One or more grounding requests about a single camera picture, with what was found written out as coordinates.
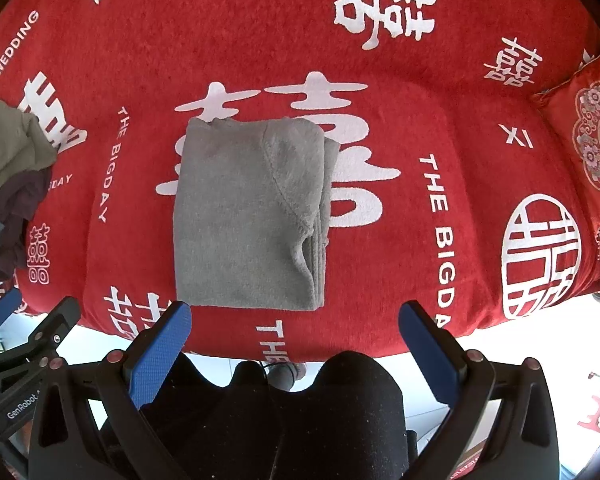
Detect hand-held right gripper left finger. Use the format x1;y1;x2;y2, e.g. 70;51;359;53
27;300;192;480

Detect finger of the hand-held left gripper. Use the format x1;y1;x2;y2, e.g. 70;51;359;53
0;287;25;356
0;296;82;378

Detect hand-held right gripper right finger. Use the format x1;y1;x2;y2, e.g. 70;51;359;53
398;300;561;480

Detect grey knit sweater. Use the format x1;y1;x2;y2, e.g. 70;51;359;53
172;116;338;312

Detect dark purple cloth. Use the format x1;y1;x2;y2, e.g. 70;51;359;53
0;165;53;283

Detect person's black pants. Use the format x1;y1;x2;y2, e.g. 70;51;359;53
100;350;411;480

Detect red embroidered pillow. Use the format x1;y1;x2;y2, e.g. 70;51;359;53
530;50;600;233

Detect red printed blanket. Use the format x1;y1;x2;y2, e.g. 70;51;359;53
0;0;600;363

